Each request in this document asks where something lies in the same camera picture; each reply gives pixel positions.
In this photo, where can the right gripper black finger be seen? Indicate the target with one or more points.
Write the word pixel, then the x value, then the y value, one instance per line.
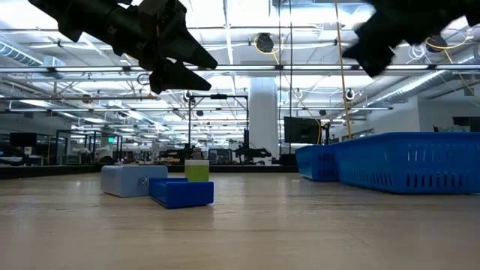
pixel 377 33
pixel 371 60

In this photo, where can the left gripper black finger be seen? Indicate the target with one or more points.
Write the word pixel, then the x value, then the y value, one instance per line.
pixel 172 78
pixel 187 52

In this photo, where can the green and white charger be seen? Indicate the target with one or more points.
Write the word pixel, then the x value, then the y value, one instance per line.
pixel 197 172

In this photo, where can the light blue large charger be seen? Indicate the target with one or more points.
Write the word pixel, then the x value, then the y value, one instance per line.
pixel 127 180

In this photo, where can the bright blue digital clock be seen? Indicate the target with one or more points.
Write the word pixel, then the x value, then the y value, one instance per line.
pixel 183 195

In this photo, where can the black robot station arm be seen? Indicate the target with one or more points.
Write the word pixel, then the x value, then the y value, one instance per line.
pixel 251 153

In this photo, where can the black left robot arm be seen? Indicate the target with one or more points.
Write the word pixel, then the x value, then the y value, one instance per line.
pixel 75 18

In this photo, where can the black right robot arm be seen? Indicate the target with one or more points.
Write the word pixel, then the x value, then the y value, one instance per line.
pixel 472 11

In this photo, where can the black computer monitor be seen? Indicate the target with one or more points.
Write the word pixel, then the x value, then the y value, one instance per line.
pixel 302 130

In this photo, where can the white square column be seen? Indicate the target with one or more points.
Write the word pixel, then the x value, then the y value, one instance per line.
pixel 263 120

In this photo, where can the black cage frames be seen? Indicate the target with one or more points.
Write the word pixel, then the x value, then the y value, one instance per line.
pixel 93 146

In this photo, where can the blue plastic slotted basket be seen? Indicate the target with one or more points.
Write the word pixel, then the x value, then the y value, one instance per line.
pixel 412 165
pixel 317 163

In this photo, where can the black flat screen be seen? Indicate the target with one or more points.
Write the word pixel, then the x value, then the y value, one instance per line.
pixel 467 124

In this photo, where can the small dark monitor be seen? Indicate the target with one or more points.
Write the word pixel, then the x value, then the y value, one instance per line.
pixel 22 138

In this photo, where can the black robot station frame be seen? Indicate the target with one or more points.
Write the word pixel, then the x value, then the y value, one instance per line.
pixel 218 96

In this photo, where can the silver ventilation duct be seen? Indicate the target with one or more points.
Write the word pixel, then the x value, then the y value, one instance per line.
pixel 431 80

